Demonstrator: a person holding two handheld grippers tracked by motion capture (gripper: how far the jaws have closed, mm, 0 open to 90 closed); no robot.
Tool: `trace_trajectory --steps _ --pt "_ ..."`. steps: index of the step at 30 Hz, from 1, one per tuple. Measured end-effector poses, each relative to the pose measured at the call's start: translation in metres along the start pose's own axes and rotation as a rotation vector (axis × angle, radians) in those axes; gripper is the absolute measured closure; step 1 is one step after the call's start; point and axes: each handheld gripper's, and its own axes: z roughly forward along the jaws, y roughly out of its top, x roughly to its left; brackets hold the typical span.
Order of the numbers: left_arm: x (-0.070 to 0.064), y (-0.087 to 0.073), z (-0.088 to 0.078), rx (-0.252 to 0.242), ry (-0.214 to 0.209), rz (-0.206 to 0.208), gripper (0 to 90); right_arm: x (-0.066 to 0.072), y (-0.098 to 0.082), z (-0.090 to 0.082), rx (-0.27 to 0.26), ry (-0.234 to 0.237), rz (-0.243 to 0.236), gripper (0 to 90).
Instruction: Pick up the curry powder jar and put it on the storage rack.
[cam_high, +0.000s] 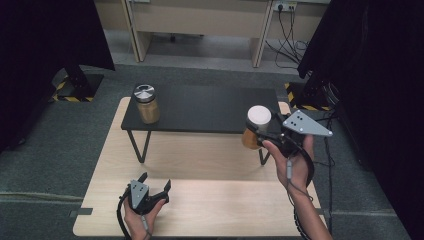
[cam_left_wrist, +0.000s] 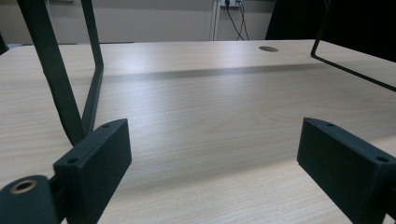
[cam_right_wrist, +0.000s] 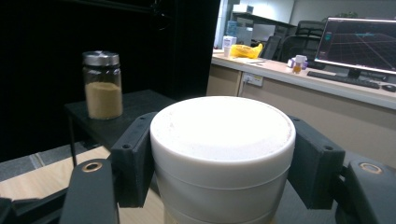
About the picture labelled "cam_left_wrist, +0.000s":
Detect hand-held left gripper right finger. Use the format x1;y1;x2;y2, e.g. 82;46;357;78
297;117;396;224

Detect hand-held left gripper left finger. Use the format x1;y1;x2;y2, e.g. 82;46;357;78
53;119;133;224

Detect black cable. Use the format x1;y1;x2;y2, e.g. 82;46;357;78
237;0;250;41
225;0;245;41

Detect white wall conduit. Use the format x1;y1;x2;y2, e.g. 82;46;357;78
212;0;221;42

